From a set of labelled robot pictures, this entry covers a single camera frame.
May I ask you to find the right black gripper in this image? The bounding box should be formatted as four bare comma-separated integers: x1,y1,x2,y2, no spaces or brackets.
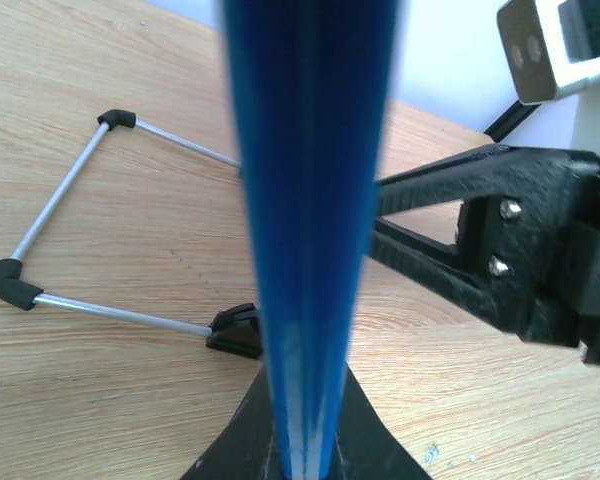
369,146,600,366

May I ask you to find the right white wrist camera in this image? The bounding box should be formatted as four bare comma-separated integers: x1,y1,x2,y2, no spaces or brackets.
496,0,600,105

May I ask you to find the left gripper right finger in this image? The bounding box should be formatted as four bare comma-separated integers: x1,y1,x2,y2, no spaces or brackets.
329,369,430,480

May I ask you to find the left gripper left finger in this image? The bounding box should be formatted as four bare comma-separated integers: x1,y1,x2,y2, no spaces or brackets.
181,369,282,480

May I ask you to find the blue framed whiteboard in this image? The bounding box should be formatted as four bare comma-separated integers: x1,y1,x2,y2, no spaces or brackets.
221,1,398,479

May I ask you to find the black metal frame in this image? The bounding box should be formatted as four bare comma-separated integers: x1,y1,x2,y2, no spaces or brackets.
484,100,539,143

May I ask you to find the metal wire whiteboard stand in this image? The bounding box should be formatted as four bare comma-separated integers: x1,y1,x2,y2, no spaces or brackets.
0,109,263,360

